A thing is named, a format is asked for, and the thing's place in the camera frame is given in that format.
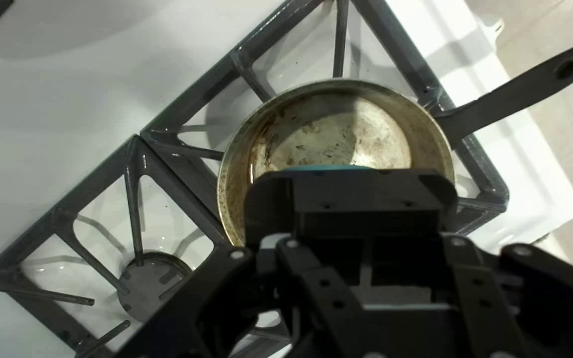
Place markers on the black stove grate left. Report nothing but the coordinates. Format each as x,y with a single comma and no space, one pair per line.
183,176

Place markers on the white gas stove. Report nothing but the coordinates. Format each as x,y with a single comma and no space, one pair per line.
79,77

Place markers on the steel saucepan black handle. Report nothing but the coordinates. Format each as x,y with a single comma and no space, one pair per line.
362,125

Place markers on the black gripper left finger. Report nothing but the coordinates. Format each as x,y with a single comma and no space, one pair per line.
222,300

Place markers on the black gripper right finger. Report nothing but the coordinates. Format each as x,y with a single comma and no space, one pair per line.
513,306

